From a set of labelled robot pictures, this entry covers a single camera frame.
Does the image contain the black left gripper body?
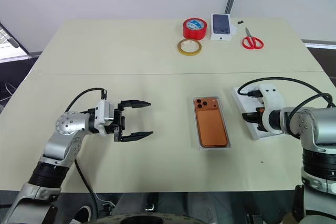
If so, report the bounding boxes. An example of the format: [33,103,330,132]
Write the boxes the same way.
[109,100,127,143]

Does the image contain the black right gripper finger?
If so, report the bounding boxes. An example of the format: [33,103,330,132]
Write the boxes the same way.
[241,112,259,123]

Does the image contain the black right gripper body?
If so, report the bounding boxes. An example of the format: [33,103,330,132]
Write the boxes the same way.
[253,106,267,132]

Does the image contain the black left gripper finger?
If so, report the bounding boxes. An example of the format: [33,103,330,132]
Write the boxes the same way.
[121,131,154,143]
[120,99,152,110]

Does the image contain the orange smartphone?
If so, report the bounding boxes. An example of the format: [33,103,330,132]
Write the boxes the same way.
[193,97,228,148]

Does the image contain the white box with phone print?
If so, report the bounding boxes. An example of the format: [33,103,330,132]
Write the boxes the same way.
[209,13,237,42]

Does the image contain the yellow tape roll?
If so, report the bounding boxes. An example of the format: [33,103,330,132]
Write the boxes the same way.
[176,38,203,57]

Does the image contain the red tape roll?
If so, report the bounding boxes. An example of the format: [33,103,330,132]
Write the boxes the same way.
[182,18,208,40]

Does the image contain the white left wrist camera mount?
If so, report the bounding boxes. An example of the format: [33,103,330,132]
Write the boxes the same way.
[94,99,116,137]

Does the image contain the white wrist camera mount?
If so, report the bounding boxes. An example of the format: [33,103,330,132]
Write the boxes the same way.
[94,99,116,137]
[256,83,286,133]

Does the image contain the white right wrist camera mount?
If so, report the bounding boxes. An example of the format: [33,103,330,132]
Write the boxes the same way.
[256,83,286,133]

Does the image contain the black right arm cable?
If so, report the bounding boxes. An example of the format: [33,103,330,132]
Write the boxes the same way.
[237,77,336,135]

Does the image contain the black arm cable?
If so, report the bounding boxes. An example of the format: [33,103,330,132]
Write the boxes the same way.
[64,87,109,221]
[237,77,336,135]

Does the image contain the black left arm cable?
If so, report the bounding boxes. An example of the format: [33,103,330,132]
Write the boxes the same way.
[64,87,109,221]

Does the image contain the red handled scissors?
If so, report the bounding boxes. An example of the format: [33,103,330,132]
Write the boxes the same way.
[241,27,264,50]

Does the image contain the white thin cables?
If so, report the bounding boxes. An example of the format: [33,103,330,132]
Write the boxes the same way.
[3,81,17,99]

